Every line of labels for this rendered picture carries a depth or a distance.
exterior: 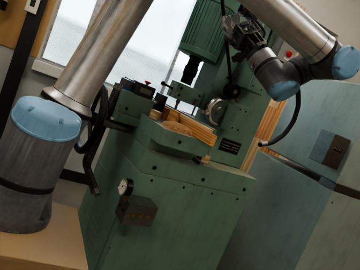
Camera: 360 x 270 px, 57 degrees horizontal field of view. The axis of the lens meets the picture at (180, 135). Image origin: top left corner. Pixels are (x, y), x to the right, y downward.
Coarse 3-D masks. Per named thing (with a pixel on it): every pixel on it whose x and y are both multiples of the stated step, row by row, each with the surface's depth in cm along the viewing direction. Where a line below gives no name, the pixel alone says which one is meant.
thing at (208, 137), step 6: (180, 120) 137; (186, 120) 133; (186, 126) 131; (192, 126) 128; (198, 126) 125; (192, 132) 127; (198, 132) 124; (204, 132) 121; (210, 132) 121; (198, 138) 123; (204, 138) 120; (210, 138) 117; (216, 138) 117; (210, 144) 117
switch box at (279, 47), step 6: (276, 36) 144; (276, 42) 143; (282, 42) 140; (276, 48) 142; (282, 48) 140; (288, 48) 141; (276, 54) 141; (282, 54) 141; (294, 54) 144; (282, 60) 142; (288, 60) 143
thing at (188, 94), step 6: (174, 84) 140; (180, 84) 138; (168, 90) 143; (174, 90) 139; (180, 90) 139; (186, 90) 140; (192, 90) 142; (174, 96) 138; (180, 96) 140; (186, 96) 141; (192, 96) 143; (186, 102) 142; (192, 102) 143; (198, 102) 145
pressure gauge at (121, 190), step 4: (124, 180) 114; (128, 180) 113; (132, 180) 115; (120, 184) 116; (124, 184) 114; (128, 184) 112; (132, 184) 113; (120, 188) 116; (124, 188) 113; (128, 188) 112; (132, 188) 113; (120, 192) 115; (124, 192) 112; (128, 192) 113; (124, 196) 116; (128, 196) 116; (124, 200) 116
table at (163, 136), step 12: (120, 120) 127; (132, 120) 130; (144, 120) 128; (156, 120) 127; (156, 132) 118; (168, 132) 114; (168, 144) 116; (180, 144) 118; (192, 144) 121; (204, 144) 123; (204, 156) 125
